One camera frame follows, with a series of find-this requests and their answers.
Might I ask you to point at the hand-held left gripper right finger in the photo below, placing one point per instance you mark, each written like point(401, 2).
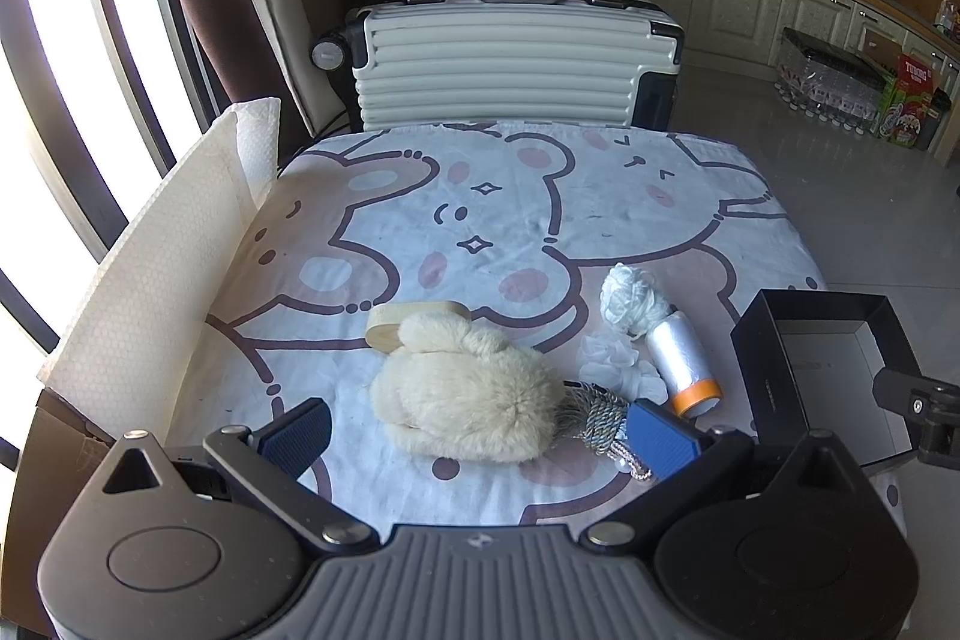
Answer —
point(664, 441)

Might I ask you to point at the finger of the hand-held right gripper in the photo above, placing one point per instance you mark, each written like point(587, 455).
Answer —
point(916, 394)

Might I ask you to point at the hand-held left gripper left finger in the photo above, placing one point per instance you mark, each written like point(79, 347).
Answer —
point(300, 434)

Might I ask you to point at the plastic film roll orange core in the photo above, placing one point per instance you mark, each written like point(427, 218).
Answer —
point(679, 355)

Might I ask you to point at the white tulle scrunchie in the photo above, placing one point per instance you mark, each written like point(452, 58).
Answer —
point(615, 362)

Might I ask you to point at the black box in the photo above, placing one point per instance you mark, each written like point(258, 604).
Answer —
point(825, 370)

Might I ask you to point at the white yarn ball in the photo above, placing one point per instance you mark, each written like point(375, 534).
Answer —
point(630, 302)

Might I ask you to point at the wooden block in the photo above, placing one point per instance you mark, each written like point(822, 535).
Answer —
point(390, 321)

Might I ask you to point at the cream fluffy plush toy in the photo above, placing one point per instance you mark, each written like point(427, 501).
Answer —
point(465, 400)

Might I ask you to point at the white foam sheet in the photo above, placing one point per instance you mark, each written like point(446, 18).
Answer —
point(150, 280)

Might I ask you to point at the bear printed table cloth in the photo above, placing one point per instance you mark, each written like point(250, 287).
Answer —
point(487, 235)

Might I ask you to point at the red and green carton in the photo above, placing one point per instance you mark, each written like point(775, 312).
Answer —
point(911, 108)

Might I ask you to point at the pack of water bottles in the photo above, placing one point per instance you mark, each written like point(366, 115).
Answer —
point(825, 78)

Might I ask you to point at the small brown cardboard box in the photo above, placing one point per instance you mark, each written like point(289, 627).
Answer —
point(883, 48)

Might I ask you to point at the white ribbed suitcase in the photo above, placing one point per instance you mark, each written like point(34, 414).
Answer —
point(487, 70)

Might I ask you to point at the dark window frame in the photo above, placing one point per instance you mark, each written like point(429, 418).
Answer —
point(45, 160)

